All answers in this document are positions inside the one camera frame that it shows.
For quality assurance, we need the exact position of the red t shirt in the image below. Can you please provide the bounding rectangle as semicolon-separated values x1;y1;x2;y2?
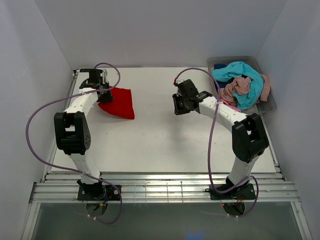
98;87;135;120

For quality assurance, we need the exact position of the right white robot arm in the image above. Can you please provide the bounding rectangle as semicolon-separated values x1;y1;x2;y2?
172;79;270;199

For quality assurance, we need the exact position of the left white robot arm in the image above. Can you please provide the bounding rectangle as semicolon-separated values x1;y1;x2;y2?
53;68;113;200

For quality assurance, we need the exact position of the pink t shirt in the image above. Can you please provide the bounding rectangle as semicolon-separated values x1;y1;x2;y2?
220;98;241;112

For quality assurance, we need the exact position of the blue label sticker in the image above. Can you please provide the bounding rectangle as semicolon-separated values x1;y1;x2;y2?
79;68;92;73

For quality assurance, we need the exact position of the dark blue t shirt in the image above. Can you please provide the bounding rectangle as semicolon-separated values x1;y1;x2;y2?
214;63;233;89

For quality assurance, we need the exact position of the beige t shirt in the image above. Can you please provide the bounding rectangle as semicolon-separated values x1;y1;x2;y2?
220;74;271;110

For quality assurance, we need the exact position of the clear plastic bin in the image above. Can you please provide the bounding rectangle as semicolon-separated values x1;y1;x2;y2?
206;55;277;115

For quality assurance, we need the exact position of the turquoise t shirt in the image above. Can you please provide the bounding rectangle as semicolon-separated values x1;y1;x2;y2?
211;61;265;111

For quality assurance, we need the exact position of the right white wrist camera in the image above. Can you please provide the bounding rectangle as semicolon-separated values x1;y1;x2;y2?
173;79;185;97

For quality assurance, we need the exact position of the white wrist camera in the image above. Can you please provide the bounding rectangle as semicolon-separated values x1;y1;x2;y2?
173;79;185;97
102;69;108;84

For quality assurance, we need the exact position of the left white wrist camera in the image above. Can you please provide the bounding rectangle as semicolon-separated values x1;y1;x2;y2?
102;69;108;84

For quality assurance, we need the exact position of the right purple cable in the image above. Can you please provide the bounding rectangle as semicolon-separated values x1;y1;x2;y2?
172;67;259;219

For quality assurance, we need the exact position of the purple cable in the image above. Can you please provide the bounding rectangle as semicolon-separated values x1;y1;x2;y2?
172;67;259;219
25;62;123;225

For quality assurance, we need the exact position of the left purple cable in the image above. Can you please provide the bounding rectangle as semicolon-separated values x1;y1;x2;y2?
25;62;123;225

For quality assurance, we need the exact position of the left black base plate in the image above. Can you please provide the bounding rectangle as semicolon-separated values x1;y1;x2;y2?
76;184;122;202

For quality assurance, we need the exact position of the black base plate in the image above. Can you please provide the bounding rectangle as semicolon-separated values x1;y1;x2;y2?
205;183;256;200
76;184;122;202

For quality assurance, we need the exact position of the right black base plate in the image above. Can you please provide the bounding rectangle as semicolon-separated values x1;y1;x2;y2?
205;183;256;200

